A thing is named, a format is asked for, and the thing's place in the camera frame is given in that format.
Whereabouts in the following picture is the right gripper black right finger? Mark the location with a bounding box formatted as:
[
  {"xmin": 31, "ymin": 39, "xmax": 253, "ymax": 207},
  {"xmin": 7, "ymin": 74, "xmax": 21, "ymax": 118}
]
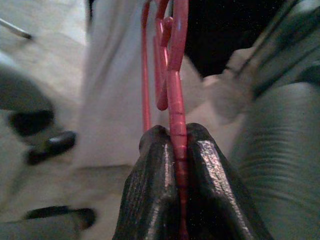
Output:
[{"xmin": 186, "ymin": 122, "xmax": 273, "ymax": 240}]

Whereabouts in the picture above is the black shirt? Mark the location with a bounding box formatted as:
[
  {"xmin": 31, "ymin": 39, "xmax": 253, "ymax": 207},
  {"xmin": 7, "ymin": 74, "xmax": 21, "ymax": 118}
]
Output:
[{"xmin": 186, "ymin": 0, "xmax": 278, "ymax": 77}]

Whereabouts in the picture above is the white shirt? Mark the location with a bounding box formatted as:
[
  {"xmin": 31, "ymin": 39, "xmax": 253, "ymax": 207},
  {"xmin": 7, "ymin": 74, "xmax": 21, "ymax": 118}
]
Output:
[{"xmin": 79, "ymin": 0, "xmax": 253, "ymax": 171}]

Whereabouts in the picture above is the pink plastic clothes hanger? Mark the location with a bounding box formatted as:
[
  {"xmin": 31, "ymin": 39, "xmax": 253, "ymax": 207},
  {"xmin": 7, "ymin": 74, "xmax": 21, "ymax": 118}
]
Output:
[{"xmin": 140, "ymin": 0, "xmax": 190, "ymax": 240}]

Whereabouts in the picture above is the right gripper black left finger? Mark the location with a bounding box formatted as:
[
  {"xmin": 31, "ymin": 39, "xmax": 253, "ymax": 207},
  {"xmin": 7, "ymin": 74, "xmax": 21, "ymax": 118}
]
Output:
[{"xmin": 112, "ymin": 126, "xmax": 181, "ymax": 240}]

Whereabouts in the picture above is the green leather sofa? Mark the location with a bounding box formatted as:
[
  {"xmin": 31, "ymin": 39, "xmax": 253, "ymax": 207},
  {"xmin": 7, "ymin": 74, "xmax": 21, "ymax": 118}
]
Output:
[{"xmin": 231, "ymin": 0, "xmax": 320, "ymax": 240}]

